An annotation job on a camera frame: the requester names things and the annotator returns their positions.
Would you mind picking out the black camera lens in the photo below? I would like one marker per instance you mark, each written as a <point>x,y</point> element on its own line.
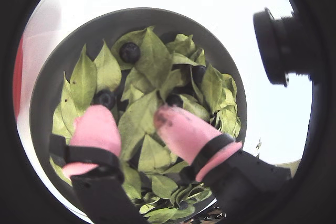
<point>275,48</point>

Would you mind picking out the pile of green leaves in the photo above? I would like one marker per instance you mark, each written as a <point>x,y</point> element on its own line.
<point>155,56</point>

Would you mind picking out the red collapsible silicone cup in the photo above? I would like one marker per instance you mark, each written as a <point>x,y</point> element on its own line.
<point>18,77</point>

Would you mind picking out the dark blueberry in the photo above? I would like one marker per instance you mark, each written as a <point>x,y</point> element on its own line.
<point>183,205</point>
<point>199,73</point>
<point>174,100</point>
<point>105,98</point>
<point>130,52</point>

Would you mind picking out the dark grey shallow bowl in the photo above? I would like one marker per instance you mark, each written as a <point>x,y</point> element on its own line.
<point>157,20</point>

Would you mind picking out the pink-tipped black gripper finger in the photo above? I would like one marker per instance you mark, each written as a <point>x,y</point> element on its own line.
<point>92,129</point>
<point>183,134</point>

